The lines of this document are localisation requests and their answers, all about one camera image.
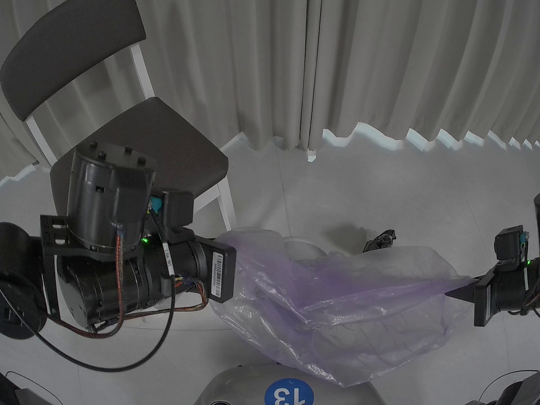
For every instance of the white trash bin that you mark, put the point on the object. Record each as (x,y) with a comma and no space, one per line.
(301,247)

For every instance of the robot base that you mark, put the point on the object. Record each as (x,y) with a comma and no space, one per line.
(236,388)

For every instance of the white curtain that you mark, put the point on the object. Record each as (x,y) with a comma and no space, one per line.
(422,57)
(232,57)

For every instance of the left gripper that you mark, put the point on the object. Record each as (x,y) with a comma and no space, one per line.
(147,281)

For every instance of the black plastic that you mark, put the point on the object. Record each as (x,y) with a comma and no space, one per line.
(382,238)

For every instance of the grey chair with white legs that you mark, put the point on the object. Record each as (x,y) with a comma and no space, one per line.
(76,36)

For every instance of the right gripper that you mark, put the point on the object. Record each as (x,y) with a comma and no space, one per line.
(506,289)

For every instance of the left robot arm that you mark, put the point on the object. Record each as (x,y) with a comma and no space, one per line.
(105,192)

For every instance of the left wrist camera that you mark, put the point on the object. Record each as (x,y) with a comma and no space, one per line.
(179,209)

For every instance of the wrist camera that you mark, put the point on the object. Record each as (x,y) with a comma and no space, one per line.
(179,209)
(509,243)

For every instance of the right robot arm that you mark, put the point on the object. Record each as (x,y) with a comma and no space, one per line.
(537,217)

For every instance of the purple plastic bag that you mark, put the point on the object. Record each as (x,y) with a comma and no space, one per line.
(337,302)

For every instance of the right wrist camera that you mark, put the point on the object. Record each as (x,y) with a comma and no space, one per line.
(509,243)

